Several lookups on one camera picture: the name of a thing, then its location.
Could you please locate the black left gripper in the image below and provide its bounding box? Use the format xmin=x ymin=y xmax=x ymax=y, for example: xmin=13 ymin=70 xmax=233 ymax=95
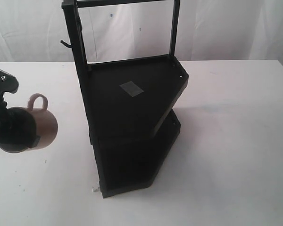
xmin=0 ymin=93 xmax=40 ymax=152

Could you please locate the pink ceramic mug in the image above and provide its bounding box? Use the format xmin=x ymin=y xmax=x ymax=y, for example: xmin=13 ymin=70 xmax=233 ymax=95
xmin=18 ymin=93 xmax=58 ymax=151

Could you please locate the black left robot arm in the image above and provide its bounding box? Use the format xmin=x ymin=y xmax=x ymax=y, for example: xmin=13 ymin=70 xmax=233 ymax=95
xmin=0 ymin=70 xmax=40 ymax=153

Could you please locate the black hook on rack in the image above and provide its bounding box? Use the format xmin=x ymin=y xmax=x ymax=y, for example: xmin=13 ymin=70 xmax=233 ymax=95
xmin=60 ymin=40 xmax=72 ymax=49

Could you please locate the white backdrop curtain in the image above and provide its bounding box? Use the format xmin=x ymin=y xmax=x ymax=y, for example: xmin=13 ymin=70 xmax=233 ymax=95
xmin=0 ymin=0 xmax=283 ymax=65

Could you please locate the black two-tier shelf rack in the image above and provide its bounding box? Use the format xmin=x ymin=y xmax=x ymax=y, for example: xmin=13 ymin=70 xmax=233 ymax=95
xmin=61 ymin=0 xmax=189 ymax=198

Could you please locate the grey tape patch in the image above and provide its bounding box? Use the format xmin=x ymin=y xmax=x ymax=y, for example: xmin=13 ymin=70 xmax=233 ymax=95
xmin=120 ymin=81 xmax=144 ymax=97

